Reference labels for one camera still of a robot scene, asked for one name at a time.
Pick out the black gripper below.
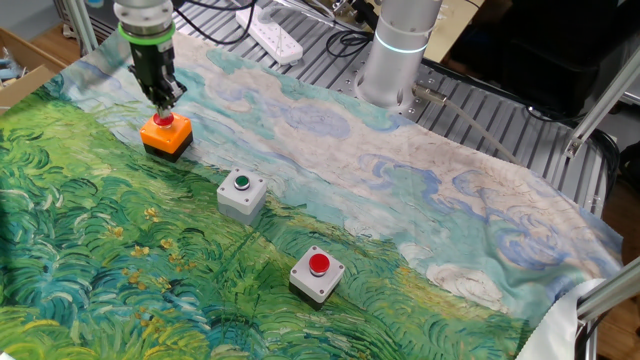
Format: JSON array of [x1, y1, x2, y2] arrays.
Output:
[[127, 42, 189, 121]]

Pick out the orange box red button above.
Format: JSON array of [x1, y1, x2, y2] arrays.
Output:
[[139, 112, 194, 164]]

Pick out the white power strip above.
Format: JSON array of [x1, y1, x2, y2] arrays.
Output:
[[234, 4, 305, 66]]

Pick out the brown cardboard box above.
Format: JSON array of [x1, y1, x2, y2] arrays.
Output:
[[0, 27, 69, 115]]

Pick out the grey box green button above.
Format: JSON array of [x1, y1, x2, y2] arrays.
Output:
[[216, 167, 269, 226]]

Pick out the white black box red button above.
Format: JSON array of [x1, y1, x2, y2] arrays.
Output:
[[288, 244, 347, 311]]

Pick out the green blue painting cloth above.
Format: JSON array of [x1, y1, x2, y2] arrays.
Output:
[[0, 0, 626, 360]]

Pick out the tan cardboard sheet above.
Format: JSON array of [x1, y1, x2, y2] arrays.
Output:
[[424, 0, 485, 64]]

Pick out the person in black shirt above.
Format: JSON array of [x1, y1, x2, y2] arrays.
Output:
[[449, 0, 631, 119]]

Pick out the white satin cloth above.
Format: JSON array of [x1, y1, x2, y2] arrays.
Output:
[[514, 277, 609, 360]]

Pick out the aluminium frame post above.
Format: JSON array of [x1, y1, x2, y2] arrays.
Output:
[[563, 54, 640, 159], [63, 0, 100, 55], [574, 259, 640, 360]]

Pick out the black coiled cable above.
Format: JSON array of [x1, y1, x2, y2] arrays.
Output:
[[324, 28, 375, 60]]

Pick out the black table edge cables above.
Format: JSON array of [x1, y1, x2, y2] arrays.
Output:
[[524, 104, 624, 201]]

